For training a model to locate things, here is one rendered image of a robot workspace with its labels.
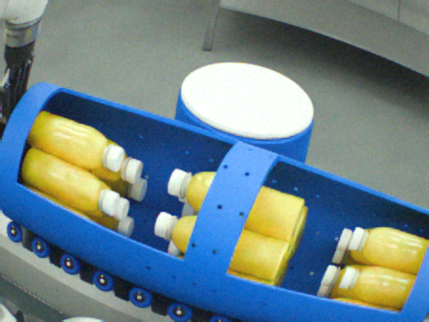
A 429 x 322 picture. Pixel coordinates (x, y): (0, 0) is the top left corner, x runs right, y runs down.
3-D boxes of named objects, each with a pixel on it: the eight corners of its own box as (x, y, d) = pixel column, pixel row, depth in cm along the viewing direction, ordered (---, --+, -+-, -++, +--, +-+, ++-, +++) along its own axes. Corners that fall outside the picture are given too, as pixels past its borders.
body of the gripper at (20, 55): (18, 27, 141) (13, 64, 147) (-2, 46, 135) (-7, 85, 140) (44, 31, 140) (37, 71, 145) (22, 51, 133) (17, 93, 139)
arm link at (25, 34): (-2, 22, 131) (-6, 47, 135) (28, 27, 129) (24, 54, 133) (21, 3, 138) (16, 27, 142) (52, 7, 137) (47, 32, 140)
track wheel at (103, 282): (92, 288, 148) (95, 288, 150) (113, 293, 147) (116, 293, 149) (90, 267, 149) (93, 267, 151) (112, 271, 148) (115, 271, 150)
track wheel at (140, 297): (127, 306, 147) (130, 305, 149) (151, 310, 146) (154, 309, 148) (126, 284, 147) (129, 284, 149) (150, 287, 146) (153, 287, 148)
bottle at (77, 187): (18, 183, 145) (96, 222, 141) (26, 147, 144) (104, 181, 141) (31, 181, 152) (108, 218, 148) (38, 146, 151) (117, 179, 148)
